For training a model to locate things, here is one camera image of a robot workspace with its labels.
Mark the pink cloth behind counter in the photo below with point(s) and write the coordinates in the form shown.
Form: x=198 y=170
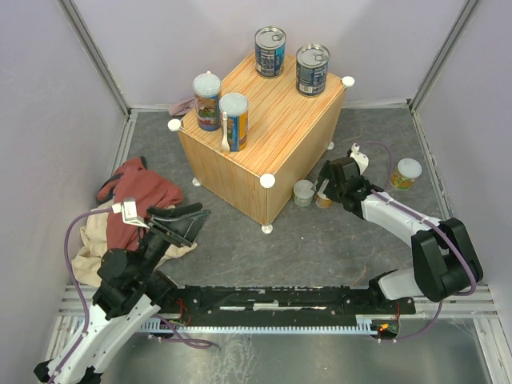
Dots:
x=181 y=108

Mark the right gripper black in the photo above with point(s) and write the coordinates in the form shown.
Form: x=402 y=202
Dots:
x=325 y=173

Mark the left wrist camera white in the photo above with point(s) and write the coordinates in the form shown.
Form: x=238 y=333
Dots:
x=128 y=210

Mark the red cloth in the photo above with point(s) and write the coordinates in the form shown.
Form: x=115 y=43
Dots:
x=134 y=180

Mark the green orange fruit cup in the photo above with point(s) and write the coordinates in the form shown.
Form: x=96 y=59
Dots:
x=405 y=174

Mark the white plastic spoon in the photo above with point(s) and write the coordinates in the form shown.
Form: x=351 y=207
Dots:
x=225 y=143

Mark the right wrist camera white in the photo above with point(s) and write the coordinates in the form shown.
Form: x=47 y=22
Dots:
x=360 y=158

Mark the orange cup white lid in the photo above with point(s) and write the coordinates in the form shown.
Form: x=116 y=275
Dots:
x=322 y=201

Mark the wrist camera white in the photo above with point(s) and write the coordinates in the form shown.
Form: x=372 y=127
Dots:
x=360 y=158
x=128 y=210

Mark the clear lid small cup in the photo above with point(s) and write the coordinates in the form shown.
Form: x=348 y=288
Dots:
x=303 y=193

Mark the tall yellow drink can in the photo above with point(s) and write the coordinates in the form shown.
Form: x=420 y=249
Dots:
x=237 y=107

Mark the beige cloth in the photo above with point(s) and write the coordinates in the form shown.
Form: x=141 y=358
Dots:
x=93 y=234

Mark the tall can cartoon label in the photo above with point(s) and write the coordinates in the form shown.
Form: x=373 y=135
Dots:
x=207 y=89

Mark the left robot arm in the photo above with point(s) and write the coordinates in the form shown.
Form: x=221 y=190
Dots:
x=131 y=291

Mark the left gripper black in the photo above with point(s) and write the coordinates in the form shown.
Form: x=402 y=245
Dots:
x=179 y=228

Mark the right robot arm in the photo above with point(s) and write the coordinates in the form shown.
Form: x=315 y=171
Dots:
x=443 y=256

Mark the wooden cube counter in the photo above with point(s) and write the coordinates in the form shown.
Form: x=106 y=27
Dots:
x=288 y=133

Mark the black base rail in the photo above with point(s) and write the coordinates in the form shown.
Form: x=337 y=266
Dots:
x=272 y=306

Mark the white cable duct strip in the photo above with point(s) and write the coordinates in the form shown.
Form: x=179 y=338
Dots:
x=363 y=326

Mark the blue Progresso soup can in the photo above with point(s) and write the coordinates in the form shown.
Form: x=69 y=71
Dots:
x=269 y=44

